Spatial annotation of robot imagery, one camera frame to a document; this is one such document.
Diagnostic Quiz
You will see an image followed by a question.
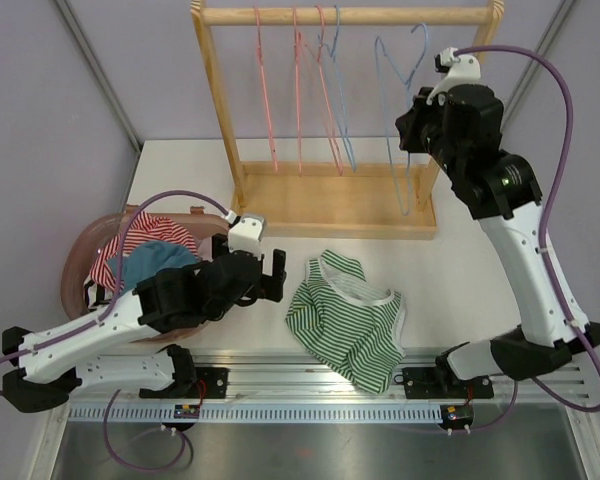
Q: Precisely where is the black white striped tank top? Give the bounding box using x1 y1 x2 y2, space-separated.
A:
83 278 113 311

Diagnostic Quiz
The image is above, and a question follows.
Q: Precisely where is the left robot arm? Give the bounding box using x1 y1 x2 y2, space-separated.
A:
1 238 286 413

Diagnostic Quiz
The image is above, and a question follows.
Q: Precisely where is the white slotted cable duct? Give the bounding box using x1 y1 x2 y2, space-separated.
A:
69 402 442 424

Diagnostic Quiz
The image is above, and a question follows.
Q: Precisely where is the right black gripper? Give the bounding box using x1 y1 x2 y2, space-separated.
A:
398 88 466 179

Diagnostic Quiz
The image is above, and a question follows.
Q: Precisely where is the aluminium mounting rail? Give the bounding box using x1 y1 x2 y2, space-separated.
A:
70 348 600 406

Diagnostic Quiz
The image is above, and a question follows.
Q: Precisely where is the blue wire hanger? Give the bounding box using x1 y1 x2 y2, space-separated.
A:
319 4 357 172
374 23 430 217

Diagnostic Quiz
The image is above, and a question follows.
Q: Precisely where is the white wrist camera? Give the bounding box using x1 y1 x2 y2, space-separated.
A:
225 210 267 260
426 47 481 105

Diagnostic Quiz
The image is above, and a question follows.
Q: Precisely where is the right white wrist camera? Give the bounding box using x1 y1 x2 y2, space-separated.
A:
426 47 481 105

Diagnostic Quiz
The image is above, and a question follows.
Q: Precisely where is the red white striped tank top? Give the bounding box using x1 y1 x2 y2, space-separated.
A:
89 212 198 291

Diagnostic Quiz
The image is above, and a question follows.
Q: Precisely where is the pink plastic basin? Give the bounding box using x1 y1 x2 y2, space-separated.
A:
61 205 229 320

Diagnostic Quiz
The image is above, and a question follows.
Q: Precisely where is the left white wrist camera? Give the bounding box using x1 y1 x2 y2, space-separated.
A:
225 210 267 260

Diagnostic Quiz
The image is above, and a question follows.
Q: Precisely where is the wooden clothes rack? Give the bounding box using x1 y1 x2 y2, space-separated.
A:
190 1 504 241

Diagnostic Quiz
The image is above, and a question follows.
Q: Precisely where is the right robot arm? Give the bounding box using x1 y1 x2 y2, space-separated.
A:
395 84 600 396

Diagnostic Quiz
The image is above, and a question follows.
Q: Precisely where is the green white striped tank top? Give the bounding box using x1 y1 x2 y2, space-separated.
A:
284 250 407 395

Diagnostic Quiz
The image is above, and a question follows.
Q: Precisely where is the blue tank top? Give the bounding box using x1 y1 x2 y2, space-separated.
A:
106 241 200 293

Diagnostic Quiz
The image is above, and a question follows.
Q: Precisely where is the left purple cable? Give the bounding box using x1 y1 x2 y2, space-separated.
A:
0 189 231 471

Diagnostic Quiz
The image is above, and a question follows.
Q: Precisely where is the pink wire hanger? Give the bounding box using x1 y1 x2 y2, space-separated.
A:
303 5 344 176
252 6 279 173
292 6 303 176

